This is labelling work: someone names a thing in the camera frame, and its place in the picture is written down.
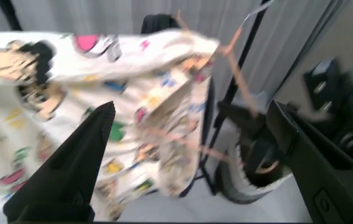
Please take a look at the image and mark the pink clothes hanger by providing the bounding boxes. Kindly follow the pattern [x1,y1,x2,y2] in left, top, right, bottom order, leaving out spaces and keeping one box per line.
[144,0,277,175]

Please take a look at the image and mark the white laundry basket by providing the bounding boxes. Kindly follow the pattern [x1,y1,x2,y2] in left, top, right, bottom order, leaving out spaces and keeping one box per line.
[215,139,294,205]

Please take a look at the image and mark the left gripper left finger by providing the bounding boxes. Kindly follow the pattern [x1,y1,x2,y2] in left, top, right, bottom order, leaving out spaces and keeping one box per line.
[3,101,116,222]

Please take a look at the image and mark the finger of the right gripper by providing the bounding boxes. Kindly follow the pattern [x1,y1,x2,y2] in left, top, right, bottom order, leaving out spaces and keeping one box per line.
[217,101,286,156]

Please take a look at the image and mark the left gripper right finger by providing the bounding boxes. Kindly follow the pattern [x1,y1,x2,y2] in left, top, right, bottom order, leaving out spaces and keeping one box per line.
[266,99,353,223]

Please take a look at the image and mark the black clothes rack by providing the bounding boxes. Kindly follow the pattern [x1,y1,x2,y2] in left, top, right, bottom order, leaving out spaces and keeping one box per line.
[0,0,272,198]

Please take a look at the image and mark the cream printed garment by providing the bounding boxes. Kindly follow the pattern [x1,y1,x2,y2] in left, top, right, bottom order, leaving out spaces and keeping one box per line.
[0,29,221,222]

